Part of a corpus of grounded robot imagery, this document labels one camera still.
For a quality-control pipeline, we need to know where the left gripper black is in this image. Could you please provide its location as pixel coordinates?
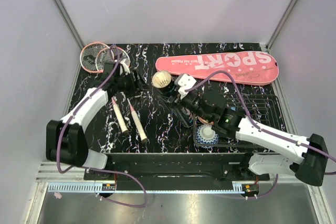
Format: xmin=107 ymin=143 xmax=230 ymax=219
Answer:
xmin=115 ymin=69 xmax=151 ymax=99

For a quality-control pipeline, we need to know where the white feather shuttlecock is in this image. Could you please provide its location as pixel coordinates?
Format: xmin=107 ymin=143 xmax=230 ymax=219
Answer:
xmin=152 ymin=70 xmax=172 ymax=88

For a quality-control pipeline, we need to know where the black shuttlecock tube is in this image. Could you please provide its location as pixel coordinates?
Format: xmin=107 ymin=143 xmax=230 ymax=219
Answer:
xmin=152 ymin=70 xmax=193 ymax=127

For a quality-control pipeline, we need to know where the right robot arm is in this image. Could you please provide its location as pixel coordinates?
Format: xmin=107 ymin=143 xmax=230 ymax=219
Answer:
xmin=161 ymin=90 xmax=328 ymax=186

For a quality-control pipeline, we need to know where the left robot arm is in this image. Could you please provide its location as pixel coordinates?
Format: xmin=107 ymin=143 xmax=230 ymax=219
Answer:
xmin=46 ymin=61 xmax=148 ymax=180

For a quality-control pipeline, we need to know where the pink badminton racket right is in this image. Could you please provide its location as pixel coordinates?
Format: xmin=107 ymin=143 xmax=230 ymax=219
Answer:
xmin=96 ymin=46 xmax=149 ymax=141

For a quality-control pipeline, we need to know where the pink badminton racket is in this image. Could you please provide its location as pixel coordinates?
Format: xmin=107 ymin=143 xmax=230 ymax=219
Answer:
xmin=73 ymin=42 xmax=130 ymax=132
xmin=96 ymin=46 xmax=149 ymax=141

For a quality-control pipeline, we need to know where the pink badminton racket left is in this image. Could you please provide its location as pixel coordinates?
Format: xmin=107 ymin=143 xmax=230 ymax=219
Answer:
xmin=73 ymin=42 xmax=130 ymax=132

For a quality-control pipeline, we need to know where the red patterned bowl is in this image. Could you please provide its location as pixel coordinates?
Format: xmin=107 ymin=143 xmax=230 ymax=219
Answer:
xmin=198 ymin=116 xmax=214 ymax=125

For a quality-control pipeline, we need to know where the blue patterned bowl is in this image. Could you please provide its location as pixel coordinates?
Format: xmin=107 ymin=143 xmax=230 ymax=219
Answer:
xmin=195 ymin=124 xmax=219 ymax=149

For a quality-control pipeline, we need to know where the pink sport racket bag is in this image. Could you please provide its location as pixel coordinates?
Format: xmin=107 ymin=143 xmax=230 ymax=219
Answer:
xmin=155 ymin=51 xmax=279 ymax=86

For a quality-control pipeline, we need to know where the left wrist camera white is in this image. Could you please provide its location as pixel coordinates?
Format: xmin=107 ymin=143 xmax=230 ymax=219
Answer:
xmin=115 ymin=59 xmax=130 ymax=76

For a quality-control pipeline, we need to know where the black wire dish rack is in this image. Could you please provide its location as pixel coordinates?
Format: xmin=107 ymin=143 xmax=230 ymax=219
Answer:
xmin=193 ymin=94 xmax=287 ymax=153

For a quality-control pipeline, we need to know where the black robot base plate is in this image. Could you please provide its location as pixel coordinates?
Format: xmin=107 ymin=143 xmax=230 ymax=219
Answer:
xmin=83 ymin=153 xmax=270 ymax=185

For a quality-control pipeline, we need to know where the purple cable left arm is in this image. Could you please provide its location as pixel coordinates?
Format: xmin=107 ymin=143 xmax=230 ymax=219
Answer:
xmin=56 ymin=45 xmax=148 ymax=208

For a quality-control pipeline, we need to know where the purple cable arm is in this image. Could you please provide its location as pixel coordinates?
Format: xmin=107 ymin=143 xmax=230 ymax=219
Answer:
xmin=56 ymin=45 xmax=148 ymax=208
xmin=185 ymin=70 xmax=336 ymax=200

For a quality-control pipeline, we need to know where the aluminium post left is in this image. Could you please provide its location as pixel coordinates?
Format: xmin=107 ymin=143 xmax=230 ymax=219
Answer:
xmin=52 ymin=0 xmax=85 ymax=49

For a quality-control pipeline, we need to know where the aluminium post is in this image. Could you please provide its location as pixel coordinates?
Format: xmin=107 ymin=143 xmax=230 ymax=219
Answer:
xmin=264 ymin=0 xmax=299 ymax=52
xmin=52 ymin=0 xmax=85 ymax=49

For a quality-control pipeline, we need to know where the aluminium frame rail front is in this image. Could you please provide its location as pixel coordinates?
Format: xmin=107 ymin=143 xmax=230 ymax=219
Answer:
xmin=35 ymin=161 xmax=321 ymax=193

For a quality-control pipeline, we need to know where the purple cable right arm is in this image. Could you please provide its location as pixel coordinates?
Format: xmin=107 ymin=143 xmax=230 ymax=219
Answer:
xmin=185 ymin=70 xmax=336 ymax=200

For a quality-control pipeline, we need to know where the aluminium post right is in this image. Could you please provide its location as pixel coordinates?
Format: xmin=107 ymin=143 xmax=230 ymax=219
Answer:
xmin=264 ymin=0 xmax=299 ymax=52

